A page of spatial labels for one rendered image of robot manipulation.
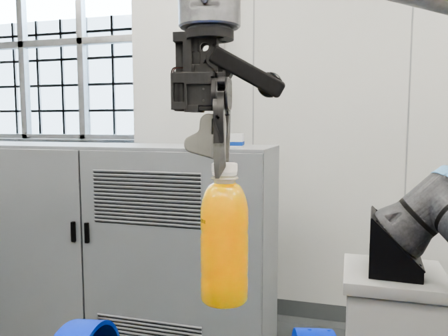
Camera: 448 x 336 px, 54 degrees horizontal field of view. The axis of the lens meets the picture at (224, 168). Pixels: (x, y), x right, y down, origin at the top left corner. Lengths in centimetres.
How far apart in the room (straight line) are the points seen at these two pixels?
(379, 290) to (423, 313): 14
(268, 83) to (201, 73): 10
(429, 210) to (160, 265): 154
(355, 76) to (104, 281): 226
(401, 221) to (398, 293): 22
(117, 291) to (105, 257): 21
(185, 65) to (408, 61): 293
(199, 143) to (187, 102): 6
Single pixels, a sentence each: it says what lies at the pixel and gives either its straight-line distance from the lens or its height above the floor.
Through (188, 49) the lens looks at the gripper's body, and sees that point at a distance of 65.
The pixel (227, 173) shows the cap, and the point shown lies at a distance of 64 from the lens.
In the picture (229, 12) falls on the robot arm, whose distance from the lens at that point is 64.
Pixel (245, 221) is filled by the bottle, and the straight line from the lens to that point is 65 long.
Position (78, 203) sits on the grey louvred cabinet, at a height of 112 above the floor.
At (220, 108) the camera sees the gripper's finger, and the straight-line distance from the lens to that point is 60.
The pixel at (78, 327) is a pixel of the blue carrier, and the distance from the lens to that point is 83.
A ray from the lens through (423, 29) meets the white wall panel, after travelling 354.
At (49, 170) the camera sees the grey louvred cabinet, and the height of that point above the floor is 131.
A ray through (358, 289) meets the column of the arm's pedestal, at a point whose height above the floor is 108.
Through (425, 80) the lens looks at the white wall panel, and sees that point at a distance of 349.
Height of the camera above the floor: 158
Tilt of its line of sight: 6 degrees down
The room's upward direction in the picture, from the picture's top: straight up
